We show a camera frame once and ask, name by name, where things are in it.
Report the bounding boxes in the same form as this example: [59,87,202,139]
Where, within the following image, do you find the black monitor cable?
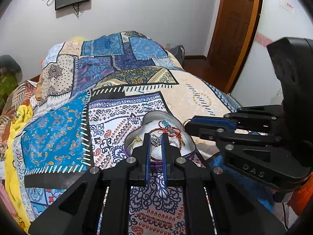
[73,2,83,17]

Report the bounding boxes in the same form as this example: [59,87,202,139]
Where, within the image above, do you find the red woven bracelet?
[150,119,184,153]

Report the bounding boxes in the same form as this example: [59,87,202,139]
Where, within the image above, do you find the yellow printed garment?
[5,104,34,233]

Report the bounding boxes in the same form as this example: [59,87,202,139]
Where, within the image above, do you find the brown wooden door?
[207,0,265,94]

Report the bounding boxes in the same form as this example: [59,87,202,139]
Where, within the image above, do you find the green patterned cloth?
[0,75,19,111]

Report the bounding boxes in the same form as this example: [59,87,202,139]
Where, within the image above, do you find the dark bag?
[169,45,186,63]

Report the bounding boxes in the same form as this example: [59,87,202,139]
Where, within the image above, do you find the silver pendant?
[150,135,162,148]

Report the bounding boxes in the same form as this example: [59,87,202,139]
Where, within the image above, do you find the purple heart-shaped tin box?
[124,111,196,168]

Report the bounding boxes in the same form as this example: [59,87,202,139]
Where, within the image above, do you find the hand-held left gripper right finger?
[161,133,287,235]

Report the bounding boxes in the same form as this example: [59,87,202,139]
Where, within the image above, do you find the patchwork printed blanket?
[21,31,275,235]

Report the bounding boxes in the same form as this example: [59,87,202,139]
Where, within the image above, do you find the red and white sticker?
[280,0,295,13]

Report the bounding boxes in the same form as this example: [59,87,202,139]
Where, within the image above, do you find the orange striped quilt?
[0,81,42,153]

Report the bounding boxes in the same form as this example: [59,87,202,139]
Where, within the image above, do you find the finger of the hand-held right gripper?
[184,122,309,189]
[189,104,286,134]

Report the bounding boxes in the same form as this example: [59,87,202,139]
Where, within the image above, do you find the person's right forearm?
[287,175,313,217]

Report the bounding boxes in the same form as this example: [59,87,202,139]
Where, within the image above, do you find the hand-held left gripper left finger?
[28,133,152,235]

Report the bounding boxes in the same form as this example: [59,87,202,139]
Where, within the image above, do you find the gold ring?
[132,136,145,150]

